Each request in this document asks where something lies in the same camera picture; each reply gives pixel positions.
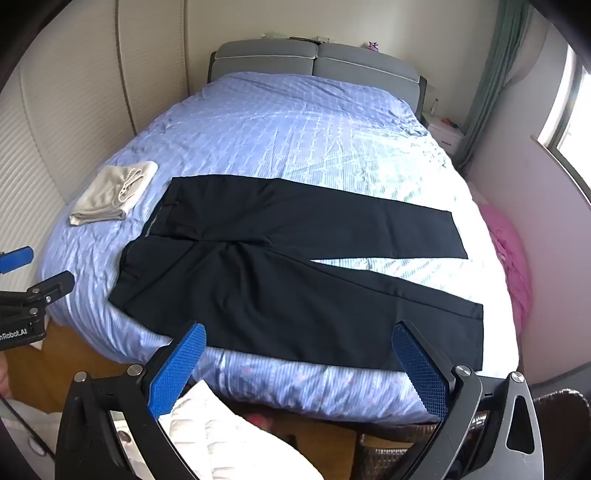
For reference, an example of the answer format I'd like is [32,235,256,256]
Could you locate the black cable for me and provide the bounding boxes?
[0,396,56,462]

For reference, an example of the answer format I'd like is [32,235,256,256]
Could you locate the window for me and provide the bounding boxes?
[538,46,591,204]

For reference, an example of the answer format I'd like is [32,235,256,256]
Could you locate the pink cloth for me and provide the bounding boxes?
[478,203,532,333]

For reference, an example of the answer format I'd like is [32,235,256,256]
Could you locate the folded beige garment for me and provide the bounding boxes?
[69,161,158,227]

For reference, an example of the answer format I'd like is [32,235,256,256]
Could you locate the flat items on headboard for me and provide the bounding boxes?
[263,32,331,45]

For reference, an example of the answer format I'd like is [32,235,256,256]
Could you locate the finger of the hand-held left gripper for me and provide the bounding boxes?
[0,271,75,324]
[0,247,34,274]

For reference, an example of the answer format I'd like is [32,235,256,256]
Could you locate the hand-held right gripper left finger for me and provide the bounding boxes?
[54,322,206,480]

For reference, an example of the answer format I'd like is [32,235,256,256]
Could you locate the black pants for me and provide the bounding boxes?
[108,175,485,372]

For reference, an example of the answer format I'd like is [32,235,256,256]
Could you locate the white quilted cloth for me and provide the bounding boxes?
[159,381,324,480]

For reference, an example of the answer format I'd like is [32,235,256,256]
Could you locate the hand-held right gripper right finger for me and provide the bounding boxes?
[392,319,543,480]

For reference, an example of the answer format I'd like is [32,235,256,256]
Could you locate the green curtain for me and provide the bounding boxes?
[457,0,536,174]

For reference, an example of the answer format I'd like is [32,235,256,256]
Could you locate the red slipper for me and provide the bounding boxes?
[242,412,278,432]

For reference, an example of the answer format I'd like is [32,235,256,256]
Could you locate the white nightstand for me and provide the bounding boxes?
[422,113,466,155]

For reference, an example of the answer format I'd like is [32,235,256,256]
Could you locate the grey padded headboard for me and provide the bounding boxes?
[209,39,430,118]

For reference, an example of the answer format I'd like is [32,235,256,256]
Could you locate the blue floral bed sheet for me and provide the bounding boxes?
[44,71,515,425]

